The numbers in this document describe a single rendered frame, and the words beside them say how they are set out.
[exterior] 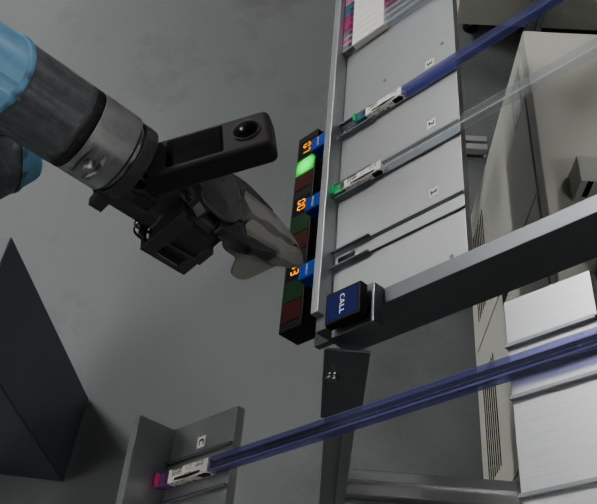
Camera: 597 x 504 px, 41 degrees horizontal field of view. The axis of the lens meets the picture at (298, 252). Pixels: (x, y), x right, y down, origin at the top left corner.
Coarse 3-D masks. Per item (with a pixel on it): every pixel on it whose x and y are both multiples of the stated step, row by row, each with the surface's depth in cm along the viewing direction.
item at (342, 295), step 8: (352, 288) 84; (328, 296) 87; (336, 296) 86; (344, 296) 84; (352, 296) 84; (328, 304) 86; (336, 304) 85; (344, 304) 84; (352, 304) 83; (328, 312) 85; (336, 312) 84; (344, 312) 83; (328, 320) 84
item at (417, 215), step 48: (432, 0) 110; (384, 48) 113; (432, 48) 104; (384, 96) 107; (432, 96) 99; (384, 144) 101; (384, 192) 96; (432, 192) 90; (336, 240) 98; (384, 240) 92; (432, 240) 86; (336, 288) 94
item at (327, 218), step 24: (336, 0) 126; (336, 24) 122; (336, 48) 118; (336, 72) 115; (336, 96) 112; (336, 120) 110; (336, 144) 108; (336, 168) 105; (336, 216) 101; (312, 312) 91
